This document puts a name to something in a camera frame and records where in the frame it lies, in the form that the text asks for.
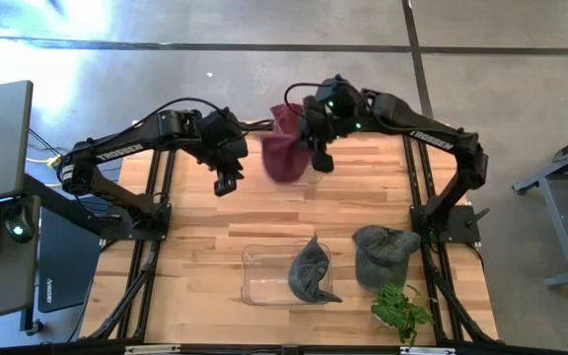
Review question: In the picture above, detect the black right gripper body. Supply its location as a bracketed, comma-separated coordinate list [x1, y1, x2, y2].
[298, 95, 337, 154]

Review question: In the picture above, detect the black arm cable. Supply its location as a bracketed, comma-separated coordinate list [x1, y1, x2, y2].
[283, 82, 325, 117]
[130, 97, 227, 130]

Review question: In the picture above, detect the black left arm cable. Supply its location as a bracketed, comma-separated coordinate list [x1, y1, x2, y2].
[130, 97, 227, 130]

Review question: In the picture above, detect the yellow cable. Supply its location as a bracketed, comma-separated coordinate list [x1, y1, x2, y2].
[26, 154, 63, 170]

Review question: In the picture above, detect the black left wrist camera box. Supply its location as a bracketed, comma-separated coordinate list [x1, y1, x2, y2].
[213, 170, 245, 197]

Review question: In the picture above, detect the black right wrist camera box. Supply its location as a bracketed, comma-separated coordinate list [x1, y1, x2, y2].
[311, 150, 336, 175]

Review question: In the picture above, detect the maroon baseball cap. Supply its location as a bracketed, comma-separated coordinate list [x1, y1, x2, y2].
[258, 102, 315, 184]

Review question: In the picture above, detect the dark blue-grey baseball cap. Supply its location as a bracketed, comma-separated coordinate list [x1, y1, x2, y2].
[287, 235, 343, 305]

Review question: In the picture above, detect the green potted plant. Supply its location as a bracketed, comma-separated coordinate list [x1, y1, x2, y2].
[370, 281, 436, 346]

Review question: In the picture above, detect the black Husky cabinet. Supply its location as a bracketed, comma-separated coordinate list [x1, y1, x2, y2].
[36, 206, 104, 315]

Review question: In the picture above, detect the grey metal table frame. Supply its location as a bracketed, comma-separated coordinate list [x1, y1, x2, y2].
[512, 125, 568, 291]

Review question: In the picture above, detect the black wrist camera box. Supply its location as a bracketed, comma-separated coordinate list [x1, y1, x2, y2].
[213, 170, 245, 197]
[311, 150, 336, 175]

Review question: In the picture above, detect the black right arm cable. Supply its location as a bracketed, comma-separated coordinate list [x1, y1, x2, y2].
[283, 82, 325, 117]

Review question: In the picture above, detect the dark grey computer desk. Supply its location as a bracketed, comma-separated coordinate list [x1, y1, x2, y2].
[0, 194, 43, 325]

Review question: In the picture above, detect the clear plastic bin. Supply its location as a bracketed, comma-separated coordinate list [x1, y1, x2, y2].
[240, 241, 335, 307]

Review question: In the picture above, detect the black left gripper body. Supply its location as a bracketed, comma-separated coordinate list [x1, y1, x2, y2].
[196, 107, 250, 174]

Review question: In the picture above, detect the black computer mouse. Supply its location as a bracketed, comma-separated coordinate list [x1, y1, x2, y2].
[3, 202, 36, 244]

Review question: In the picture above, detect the grey-green baseball cap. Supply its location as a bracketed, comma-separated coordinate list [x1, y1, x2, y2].
[351, 225, 422, 292]

